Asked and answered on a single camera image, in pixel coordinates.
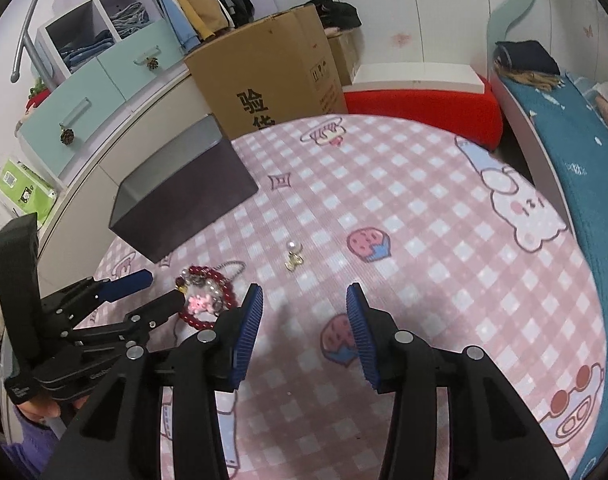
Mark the red storage ottoman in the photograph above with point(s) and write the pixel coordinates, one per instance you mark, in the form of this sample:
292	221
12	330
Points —
475	116

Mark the large cardboard box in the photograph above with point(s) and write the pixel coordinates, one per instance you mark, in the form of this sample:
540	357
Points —
262	74

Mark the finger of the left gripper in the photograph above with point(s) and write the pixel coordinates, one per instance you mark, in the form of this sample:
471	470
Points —
156	312
114	290

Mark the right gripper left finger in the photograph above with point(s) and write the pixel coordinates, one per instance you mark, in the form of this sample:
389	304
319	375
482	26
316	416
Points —
117	432

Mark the purple cubby shelf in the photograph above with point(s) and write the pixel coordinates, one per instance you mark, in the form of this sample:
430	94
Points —
76	23

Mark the pearl earring gold charm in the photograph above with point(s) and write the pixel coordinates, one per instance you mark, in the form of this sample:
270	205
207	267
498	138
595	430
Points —
294	255

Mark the folded dark clothes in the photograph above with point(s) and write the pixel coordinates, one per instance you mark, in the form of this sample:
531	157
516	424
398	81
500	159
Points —
527	62

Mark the black clothes on box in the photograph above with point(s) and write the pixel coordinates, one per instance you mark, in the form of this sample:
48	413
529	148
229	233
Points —
336	16

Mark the dark metal tin box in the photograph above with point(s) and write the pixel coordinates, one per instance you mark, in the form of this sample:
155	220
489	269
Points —
186	185

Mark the green paper bag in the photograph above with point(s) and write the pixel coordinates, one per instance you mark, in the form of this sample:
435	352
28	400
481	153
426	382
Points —
25	192

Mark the teal drawer cabinet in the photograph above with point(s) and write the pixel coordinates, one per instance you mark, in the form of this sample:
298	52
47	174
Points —
59	131

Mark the white ottoman top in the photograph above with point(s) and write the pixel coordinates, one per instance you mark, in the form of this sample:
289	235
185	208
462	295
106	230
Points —
417	76

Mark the teal bunk bed frame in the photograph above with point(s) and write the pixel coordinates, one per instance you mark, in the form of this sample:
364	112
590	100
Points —
505	17

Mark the strawberry plush toy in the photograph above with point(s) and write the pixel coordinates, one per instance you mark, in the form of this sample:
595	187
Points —
37	94

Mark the left hand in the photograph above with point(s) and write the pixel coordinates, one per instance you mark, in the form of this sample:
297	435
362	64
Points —
39	408

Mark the small cardboard box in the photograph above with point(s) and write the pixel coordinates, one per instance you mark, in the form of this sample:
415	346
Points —
345	56

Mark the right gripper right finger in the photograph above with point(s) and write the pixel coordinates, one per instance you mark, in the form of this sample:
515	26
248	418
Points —
492	433

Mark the pink checkered tablecloth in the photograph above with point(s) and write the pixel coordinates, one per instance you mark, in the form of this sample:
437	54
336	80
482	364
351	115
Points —
458	247

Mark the blue bed mattress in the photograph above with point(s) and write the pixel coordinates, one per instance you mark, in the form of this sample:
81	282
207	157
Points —
575	139

